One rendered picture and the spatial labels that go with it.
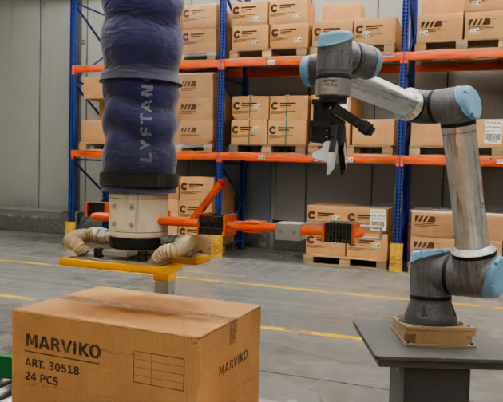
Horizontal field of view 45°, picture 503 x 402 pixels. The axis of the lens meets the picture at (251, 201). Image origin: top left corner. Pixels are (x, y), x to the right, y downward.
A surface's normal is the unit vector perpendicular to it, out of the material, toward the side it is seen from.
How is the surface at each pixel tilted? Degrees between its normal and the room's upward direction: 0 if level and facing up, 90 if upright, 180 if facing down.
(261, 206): 90
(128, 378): 90
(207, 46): 90
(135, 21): 73
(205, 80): 90
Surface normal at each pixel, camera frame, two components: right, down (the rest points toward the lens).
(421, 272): -0.69, -0.04
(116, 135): -0.45, -0.19
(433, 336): -0.01, 0.05
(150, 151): 0.50, -0.20
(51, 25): -0.35, 0.04
